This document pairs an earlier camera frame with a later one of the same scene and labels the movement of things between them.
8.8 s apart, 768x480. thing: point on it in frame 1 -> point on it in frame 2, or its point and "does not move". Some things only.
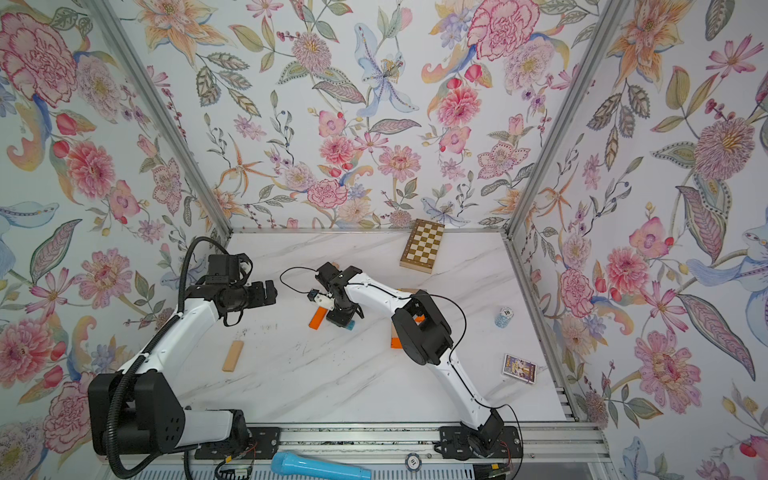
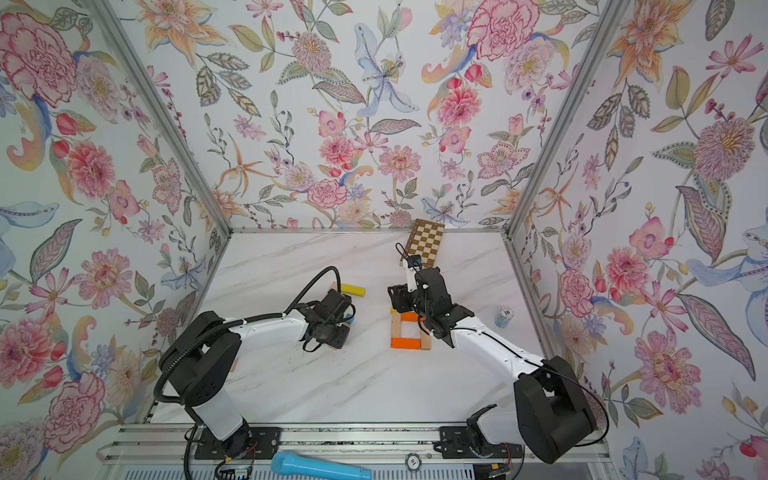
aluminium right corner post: (565, 116) does not move
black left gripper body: (253, 296) -> (335, 334)
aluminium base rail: (553, 442) does not move
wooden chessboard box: (422, 246) does not move
